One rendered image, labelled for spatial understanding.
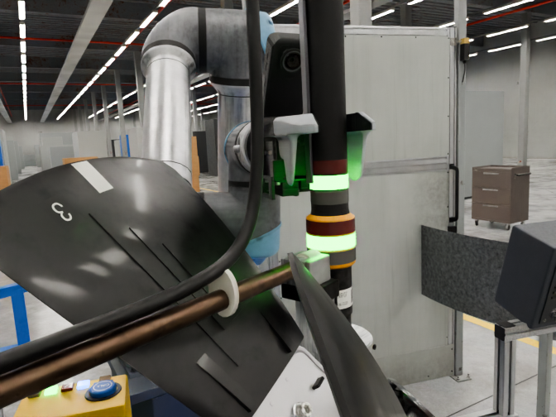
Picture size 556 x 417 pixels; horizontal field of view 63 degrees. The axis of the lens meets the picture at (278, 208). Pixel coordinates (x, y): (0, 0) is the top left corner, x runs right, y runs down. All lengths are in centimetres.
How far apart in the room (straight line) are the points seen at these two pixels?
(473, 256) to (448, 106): 83
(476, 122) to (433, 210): 796
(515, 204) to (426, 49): 488
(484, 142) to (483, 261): 850
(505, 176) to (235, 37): 650
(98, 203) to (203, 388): 16
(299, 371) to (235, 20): 66
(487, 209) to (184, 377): 714
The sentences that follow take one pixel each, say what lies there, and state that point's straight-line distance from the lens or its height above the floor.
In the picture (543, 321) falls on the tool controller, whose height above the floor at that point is 106.
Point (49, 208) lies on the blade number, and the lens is 35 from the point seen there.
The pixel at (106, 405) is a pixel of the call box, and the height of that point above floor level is 107.
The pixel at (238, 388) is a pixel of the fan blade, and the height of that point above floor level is 128.
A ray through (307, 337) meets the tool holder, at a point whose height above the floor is 129.
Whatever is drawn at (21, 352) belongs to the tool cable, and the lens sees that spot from 24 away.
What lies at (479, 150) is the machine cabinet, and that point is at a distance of 1067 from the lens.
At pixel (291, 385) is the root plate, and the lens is 38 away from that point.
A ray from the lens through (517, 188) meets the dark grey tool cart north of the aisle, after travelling 729.
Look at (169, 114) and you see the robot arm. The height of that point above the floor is 150.
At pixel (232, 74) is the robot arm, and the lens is 88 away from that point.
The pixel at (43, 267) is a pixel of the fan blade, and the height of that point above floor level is 138.
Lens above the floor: 146
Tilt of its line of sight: 9 degrees down
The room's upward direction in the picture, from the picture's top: 3 degrees counter-clockwise
